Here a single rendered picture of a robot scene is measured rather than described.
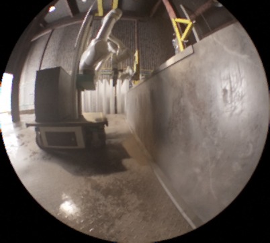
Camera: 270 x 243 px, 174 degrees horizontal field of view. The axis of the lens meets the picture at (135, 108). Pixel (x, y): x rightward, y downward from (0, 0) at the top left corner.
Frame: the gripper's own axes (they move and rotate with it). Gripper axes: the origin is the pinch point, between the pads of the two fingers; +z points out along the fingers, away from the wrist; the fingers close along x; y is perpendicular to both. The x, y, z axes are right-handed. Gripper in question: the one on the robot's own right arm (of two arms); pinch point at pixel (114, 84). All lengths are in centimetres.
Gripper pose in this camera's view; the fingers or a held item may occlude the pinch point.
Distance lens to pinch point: 98.1
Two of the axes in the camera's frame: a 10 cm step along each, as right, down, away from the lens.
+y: -9.2, 0.4, -3.9
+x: 3.9, 0.7, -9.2
